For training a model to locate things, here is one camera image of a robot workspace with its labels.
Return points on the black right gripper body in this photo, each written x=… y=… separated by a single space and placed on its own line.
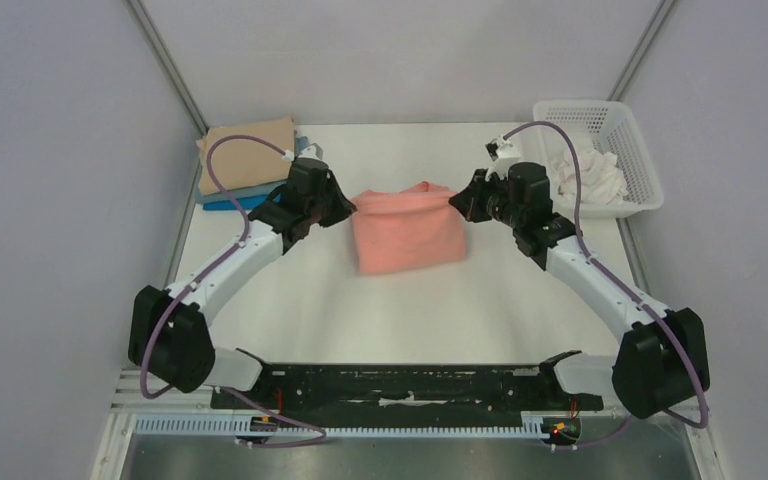
x=480 y=201

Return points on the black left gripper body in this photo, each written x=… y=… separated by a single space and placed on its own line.
x=318 y=206

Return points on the salmon pink t shirt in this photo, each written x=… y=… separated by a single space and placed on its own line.
x=412 y=229

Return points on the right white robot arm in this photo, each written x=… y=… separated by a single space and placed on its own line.
x=662 y=357

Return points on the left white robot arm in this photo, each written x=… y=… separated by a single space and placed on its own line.
x=170 y=337

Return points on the folded grey blue t shirt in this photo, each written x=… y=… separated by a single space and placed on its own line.
x=245 y=192

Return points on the folded bright blue t shirt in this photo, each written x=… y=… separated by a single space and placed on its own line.
x=218 y=202

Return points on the folded beige t shirt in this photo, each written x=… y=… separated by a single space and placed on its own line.
x=279 y=132

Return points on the crumpled white t shirt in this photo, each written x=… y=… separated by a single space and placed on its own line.
x=602 y=181

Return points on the white plastic laundry basket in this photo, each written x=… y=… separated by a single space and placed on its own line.
x=607 y=126

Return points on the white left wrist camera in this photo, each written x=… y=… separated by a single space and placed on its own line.
x=312 y=151

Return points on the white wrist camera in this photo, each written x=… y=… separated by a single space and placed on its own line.
x=312 y=151
x=503 y=155

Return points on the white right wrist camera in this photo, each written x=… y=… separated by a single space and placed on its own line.
x=503 y=155

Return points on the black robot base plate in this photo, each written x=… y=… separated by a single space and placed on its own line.
x=413 y=395

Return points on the white slotted cable duct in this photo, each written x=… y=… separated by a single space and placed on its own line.
x=237 y=424

